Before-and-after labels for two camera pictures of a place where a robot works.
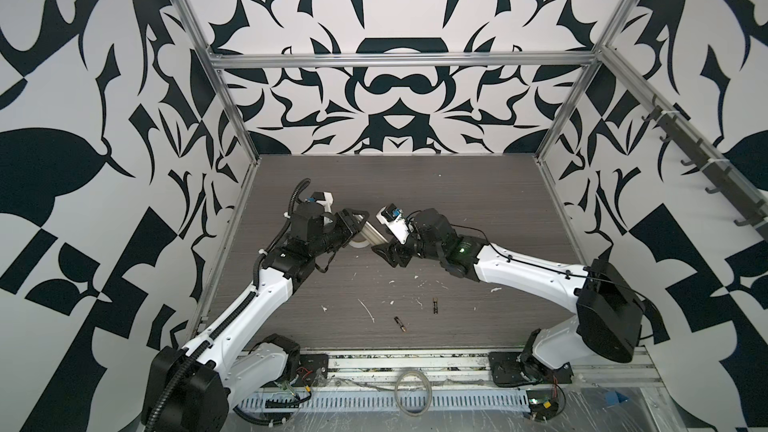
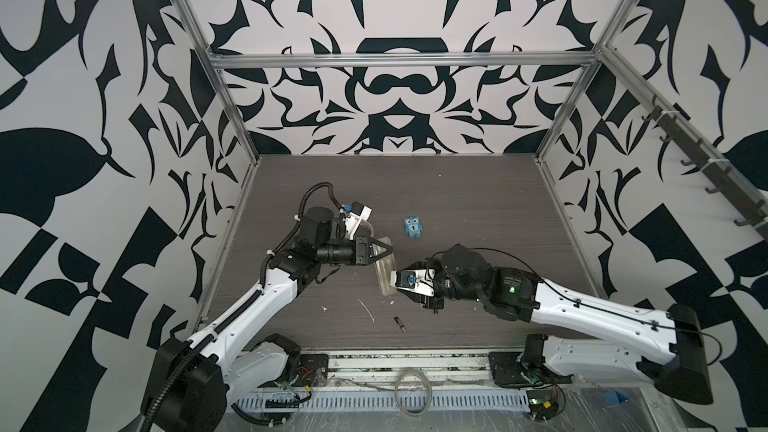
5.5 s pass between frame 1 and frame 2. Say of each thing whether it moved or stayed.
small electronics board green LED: stayed
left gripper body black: moved
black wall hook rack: stayed
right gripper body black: moved
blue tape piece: stayed
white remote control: moved
